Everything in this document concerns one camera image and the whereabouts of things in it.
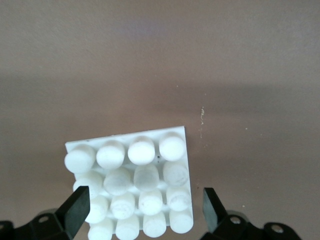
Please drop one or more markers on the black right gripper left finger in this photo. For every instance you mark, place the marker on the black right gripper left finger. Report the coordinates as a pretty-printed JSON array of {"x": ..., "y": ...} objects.
[{"x": 62, "y": 220}]

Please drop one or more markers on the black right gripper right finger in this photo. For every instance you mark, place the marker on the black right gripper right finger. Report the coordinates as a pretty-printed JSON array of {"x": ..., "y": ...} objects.
[{"x": 225, "y": 225}]

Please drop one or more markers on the white studded base plate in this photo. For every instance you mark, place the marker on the white studded base plate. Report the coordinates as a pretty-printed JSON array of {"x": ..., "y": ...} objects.
[{"x": 145, "y": 180}]

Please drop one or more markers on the brown table cover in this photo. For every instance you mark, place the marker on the brown table cover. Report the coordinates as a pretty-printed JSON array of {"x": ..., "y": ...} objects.
[{"x": 160, "y": 62}]

